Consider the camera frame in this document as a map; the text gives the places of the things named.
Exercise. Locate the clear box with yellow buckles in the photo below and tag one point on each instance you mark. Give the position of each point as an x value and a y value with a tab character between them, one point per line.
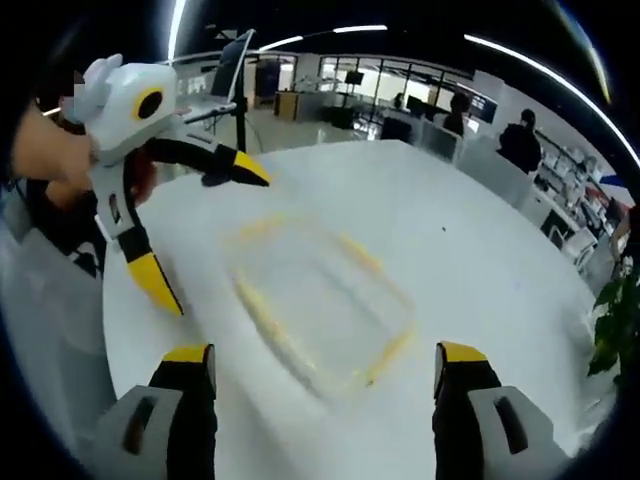
320	300

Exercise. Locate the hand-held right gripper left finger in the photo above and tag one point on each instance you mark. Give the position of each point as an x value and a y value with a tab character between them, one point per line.
145	440

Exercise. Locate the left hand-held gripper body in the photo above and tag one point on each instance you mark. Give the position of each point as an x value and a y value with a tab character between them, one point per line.
120	115

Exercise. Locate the potted green plant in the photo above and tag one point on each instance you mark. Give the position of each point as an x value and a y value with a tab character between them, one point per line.
617	325

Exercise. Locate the person's dark shirt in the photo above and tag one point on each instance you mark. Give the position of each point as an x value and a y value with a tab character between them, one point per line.
65	235

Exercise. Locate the person's left hand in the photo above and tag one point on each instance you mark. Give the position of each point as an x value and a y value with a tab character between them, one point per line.
75	170

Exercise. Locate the dark wall screen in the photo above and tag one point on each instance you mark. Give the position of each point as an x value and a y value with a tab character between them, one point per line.
482	107

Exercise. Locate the ceiling light strip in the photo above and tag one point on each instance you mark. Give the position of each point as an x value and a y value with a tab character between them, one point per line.
360	29
176	25
280	44
550	72

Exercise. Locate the white storage shelves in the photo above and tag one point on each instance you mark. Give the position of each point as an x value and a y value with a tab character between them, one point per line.
575	195

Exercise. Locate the wooden cabinet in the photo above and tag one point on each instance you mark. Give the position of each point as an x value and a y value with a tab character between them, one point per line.
286	105

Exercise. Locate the small screen on stand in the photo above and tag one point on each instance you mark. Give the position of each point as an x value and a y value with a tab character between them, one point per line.
355	77

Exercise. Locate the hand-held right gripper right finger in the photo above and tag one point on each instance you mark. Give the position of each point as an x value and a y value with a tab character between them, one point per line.
480	435

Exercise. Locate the grey mesh office chair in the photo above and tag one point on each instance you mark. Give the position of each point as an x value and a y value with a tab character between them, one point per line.
60	325

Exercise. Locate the white folding desk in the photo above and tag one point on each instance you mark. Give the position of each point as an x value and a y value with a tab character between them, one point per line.
210	111

